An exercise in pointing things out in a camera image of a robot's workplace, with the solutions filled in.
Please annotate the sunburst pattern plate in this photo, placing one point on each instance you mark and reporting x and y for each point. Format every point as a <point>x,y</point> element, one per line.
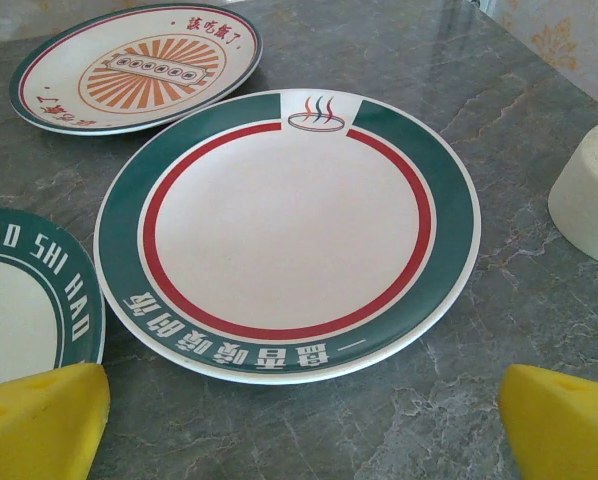
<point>149,70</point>

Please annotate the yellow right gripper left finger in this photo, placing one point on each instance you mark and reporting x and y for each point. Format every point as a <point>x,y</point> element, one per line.
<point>34,425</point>

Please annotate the aluminium frame post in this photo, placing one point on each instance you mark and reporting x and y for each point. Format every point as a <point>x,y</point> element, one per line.
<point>485,5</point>

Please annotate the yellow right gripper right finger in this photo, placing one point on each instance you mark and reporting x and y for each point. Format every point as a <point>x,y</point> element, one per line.
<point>564,430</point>

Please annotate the beige masking tape roll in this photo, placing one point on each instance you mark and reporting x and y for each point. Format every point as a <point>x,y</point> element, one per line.
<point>584,200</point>

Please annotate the green rim lettered plate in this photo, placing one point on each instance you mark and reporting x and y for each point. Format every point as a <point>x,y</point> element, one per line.
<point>9,310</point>

